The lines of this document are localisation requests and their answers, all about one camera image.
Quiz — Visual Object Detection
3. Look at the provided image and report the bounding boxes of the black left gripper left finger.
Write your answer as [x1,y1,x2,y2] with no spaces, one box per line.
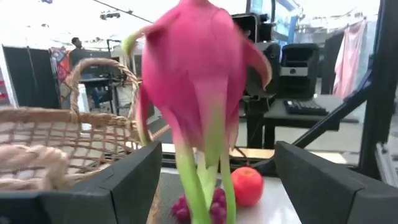
[0,141,163,224]

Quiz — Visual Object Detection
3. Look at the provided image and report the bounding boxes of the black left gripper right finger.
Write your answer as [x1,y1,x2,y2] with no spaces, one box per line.
[275,141,398,224]

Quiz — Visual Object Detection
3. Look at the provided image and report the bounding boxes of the red toy grape bunch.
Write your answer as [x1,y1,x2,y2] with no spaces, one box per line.
[170,186,228,224]

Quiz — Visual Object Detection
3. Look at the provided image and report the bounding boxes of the pink toy dragon fruit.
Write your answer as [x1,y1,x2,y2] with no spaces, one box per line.
[121,0,273,224]

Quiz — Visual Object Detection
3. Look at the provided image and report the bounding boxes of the red toy apple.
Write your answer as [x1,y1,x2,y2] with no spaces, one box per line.
[231,166,265,208]

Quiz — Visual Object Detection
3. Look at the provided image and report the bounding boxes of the black keyboard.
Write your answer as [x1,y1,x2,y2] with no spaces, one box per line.
[282,98,330,117]

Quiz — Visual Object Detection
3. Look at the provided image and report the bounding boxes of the black desk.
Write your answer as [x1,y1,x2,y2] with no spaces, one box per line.
[245,94,360,149]

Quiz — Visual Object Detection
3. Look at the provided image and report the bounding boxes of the black 3d printer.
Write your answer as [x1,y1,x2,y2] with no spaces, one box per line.
[277,42,321,100]

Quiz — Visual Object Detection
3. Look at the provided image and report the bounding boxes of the pink hanging cloth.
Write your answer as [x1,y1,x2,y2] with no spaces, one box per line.
[331,19,368,100]

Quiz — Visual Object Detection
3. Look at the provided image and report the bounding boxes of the colourful banner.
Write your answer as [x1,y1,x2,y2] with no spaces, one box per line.
[50,46,73,99]

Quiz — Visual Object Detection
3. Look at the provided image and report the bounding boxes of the black partition panel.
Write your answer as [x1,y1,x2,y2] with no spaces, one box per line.
[2,45,60,109]

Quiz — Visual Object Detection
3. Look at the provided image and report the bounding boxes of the standing person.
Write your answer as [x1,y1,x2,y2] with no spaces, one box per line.
[68,36,94,78]

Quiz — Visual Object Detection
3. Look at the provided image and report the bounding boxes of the woven wicker basket with handles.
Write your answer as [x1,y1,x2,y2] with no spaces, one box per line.
[0,57,170,191]

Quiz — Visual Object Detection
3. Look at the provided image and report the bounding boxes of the black metal rig frame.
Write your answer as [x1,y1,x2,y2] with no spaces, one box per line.
[254,0,398,181]

